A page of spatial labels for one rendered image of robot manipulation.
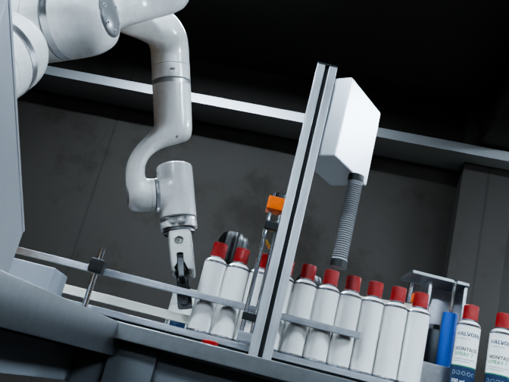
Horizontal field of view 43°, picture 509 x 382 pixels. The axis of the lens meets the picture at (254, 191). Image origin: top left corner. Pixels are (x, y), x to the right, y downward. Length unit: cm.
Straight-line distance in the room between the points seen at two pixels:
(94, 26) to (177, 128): 51
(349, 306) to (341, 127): 39
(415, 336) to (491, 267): 248
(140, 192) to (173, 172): 9
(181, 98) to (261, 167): 268
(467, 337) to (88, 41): 100
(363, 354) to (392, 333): 8
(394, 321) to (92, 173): 316
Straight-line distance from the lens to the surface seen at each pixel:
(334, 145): 137
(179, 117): 149
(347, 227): 138
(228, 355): 79
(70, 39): 105
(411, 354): 147
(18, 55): 92
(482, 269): 391
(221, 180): 414
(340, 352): 144
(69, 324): 66
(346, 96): 141
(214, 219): 407
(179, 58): 152
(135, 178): 146
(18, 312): 56
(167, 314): 148
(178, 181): 147
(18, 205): 80
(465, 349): 151
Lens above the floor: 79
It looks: 17 degrees up
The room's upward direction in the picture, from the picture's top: 14 degrees clockwise
